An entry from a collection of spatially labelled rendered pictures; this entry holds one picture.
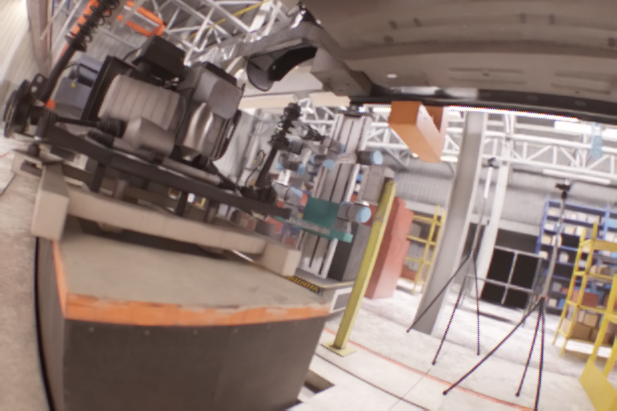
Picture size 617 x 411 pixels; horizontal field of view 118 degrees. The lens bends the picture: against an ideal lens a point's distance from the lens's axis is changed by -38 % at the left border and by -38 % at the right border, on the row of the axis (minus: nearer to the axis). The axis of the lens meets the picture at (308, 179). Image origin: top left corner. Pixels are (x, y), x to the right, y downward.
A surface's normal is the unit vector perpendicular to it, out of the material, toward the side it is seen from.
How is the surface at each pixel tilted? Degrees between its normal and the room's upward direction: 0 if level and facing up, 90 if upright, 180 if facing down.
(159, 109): 90
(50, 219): 90
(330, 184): 90
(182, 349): 90
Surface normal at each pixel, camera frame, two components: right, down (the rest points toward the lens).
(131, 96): 0.58, 0.07
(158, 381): 0.75, 0.15
